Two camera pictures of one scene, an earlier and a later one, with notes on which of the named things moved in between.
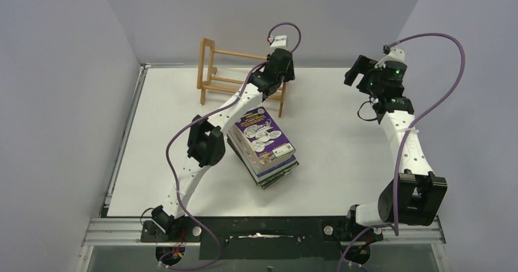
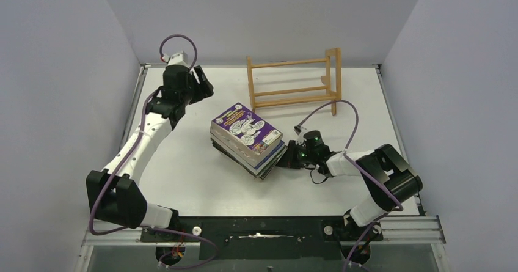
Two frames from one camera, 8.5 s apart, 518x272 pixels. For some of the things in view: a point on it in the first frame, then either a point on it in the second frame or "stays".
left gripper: (289, 76) -> (203, 90)
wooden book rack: (200, 75) -> (333, 91)
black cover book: (267, 177) -> (264, 168)
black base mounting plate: (226, 238) stays
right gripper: (355, 73) -> (294, 154)
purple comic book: (261, 140) stays
